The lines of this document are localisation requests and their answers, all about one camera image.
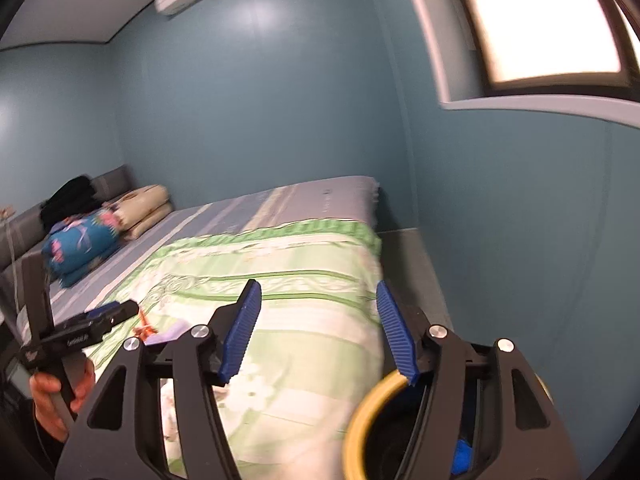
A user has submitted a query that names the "person's left hand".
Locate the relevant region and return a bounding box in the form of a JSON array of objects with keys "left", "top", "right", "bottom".
[{"left": 29, "top": 357, "right": 97, "bottom": 443}]

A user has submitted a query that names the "green floral blanket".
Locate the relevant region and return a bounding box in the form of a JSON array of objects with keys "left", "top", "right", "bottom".
[{"left": 82, "top": 219, "right": 387, "bottom": 480}]

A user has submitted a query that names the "black clothing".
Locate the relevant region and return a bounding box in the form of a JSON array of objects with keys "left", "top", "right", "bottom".
[{"left": 40, "top": 176, "right": 104, "bottom": 234}]

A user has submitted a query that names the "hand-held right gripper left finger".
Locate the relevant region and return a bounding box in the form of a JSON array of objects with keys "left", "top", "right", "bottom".
[{"left": 55, "top": 279, "right": 263, "bottom": 480}]

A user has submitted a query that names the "black bin with yellow rim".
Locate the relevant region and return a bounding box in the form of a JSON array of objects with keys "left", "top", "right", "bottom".
[{"left": 344, "top": 372, "right": 556, "bottom": 480}]

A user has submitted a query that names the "grey window sill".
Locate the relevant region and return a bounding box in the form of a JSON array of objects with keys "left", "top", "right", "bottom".
[{"left": 397, "top": 0, "right": 640, "bottom": 125}]

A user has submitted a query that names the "orange wrapper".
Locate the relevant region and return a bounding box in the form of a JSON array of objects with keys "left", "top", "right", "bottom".
[{"left": 133, "top": 310, "right": 159, "bottom": 345}]

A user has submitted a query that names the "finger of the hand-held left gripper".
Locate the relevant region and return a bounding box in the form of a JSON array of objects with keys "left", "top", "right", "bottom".
[
  {"left": 75, "top": 303, "right": 122, "bottom": 322},
  {"left": 97, "top": 301, "right": 140, "bottom": 331}
]

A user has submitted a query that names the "striped grey bed mattress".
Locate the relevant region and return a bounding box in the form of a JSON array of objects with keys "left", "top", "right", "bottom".
[{"left": 0, "top": 176, "right": 382, "bottom": 331}]

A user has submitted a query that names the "cream folded blanket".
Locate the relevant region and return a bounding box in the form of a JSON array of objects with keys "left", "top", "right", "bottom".
[{"left": 102, "top": 185, "right": 174, "bottom": 242}]

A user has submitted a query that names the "blue floral folded blanket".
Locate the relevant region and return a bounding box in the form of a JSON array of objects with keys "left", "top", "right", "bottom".
[{"left": 41, "top": 208, "right": 124, "bottom": 289}]

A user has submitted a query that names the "blue plastic piece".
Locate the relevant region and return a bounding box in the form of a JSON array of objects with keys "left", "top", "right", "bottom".
[{"left": 451, "top": 439, "right": 474, "bottom": 476}]

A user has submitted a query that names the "window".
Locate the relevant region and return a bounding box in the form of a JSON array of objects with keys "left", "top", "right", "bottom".
[{"left": 444, "top": 0, "right": 640, "bottom": 97}]

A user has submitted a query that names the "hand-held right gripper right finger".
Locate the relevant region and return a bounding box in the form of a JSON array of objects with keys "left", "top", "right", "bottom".
[{"left": 375, "top": 280, "right": 583, "bottom": 480}]

